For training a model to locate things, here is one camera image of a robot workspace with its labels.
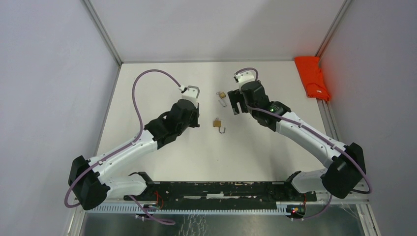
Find brass padlock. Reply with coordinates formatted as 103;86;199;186
213;118;226;134
216;91;227;107

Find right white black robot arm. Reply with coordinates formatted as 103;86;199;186
227;81;371;201

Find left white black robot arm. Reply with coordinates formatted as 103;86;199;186
68;99;200;210

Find orange folded cloth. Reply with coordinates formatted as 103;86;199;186
294;56;331;102

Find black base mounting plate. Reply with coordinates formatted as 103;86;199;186
134;181;317;210

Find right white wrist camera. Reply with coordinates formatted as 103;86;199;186
234;71;256;90

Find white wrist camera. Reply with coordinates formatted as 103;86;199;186
178;85;200;108
234;71;256;90

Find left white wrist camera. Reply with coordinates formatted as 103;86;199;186
178;85;200;108

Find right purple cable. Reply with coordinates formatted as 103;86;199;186
234;67;373;220

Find purple cable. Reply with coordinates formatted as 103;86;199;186
64;69;183;226
234;67;373;220

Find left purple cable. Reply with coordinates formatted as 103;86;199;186
64;69;183;226

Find white slotted cable duct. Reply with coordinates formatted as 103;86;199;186
87;203;291;216

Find aluminium frame rails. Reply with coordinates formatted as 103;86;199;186
316;97;370;204

